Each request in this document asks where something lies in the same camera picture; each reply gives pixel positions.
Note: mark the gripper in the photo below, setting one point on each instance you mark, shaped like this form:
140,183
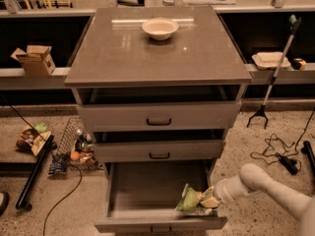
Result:
221,190

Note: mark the white paper bowl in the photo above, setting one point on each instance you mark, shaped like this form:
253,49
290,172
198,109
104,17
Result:
160,28

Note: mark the black pole right floor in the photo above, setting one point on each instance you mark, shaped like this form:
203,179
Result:
307,149

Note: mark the middle grey drawer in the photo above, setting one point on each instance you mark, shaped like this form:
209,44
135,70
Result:
152,151

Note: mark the yellow tape measure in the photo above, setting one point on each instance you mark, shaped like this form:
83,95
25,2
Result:
298,64

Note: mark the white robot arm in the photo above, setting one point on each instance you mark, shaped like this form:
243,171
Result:
252,180

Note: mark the white takeout container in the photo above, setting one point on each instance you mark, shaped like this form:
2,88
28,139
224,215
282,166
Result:
267,60

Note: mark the blue snack packet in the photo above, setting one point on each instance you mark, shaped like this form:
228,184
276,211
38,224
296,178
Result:
58,165

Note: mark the open cardboard box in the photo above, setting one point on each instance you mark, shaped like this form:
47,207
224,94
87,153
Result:
36,60

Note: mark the grey drawer cabinet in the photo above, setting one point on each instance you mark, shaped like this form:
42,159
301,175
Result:
118,63

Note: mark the wire basket with groceries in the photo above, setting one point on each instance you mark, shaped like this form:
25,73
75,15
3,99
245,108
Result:
76,147

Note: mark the reacher grabber tool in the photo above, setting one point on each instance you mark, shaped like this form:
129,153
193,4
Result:
294,25

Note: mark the bottom grey drawer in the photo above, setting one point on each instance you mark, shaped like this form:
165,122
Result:
142,197

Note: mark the green jalapeno chip bag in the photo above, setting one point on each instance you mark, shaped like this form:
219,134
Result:
189,199

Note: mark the black power adapter with cable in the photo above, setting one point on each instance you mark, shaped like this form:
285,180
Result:
278,151

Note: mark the black pole on floor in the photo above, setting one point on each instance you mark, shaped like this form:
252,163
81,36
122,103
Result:
23,200

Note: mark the brown snack bag on floor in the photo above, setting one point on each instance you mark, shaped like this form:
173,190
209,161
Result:
32,139

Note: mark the grey drawer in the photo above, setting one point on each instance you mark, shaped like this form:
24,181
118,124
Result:
152,151
158,116
142,197

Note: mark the top grey drawer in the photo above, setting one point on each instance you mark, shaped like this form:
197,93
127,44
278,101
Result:
158,116

